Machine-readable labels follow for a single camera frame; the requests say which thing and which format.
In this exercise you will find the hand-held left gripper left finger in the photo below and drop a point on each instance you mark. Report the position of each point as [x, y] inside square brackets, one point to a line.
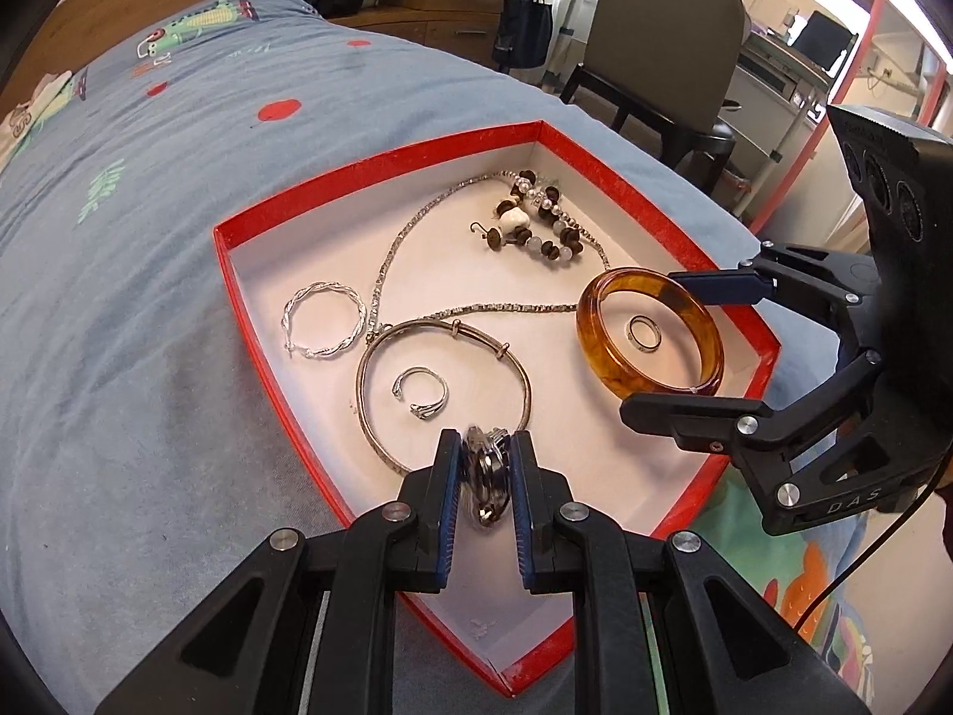
[447, 506]

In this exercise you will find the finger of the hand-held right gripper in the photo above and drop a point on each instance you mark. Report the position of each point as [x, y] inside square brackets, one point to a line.
[722, 287]
[692, 417]

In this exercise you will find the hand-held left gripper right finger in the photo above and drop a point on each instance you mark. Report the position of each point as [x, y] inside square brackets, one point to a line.
[521, 529]

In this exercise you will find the small twisted silver hoop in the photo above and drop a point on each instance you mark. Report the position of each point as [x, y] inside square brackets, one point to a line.
[488, 477]

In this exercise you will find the amber bangle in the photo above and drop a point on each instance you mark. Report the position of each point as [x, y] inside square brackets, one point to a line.
[595, 350]

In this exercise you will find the thin silver bangle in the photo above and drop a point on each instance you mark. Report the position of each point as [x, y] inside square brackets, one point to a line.
[456, 328]

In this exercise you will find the red jewelry box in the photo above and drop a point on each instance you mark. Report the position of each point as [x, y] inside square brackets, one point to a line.
[447, 253]

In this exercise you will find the white cabinet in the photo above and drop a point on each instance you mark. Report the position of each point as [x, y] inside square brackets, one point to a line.
[767, 104]

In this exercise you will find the red framed panel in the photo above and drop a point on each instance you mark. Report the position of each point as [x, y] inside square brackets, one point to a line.
[856, 74]

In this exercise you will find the grey chair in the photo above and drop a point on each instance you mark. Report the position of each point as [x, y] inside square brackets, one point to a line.
[655, 30]

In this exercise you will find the dark blue bag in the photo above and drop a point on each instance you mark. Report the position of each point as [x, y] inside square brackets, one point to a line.
[521, 30]

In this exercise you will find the blue printed blanket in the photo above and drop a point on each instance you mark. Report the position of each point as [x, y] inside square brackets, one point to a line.
[149, 313]

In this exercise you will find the low wooden bedside cabinet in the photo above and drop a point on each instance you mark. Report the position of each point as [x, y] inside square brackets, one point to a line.
[417, 22]

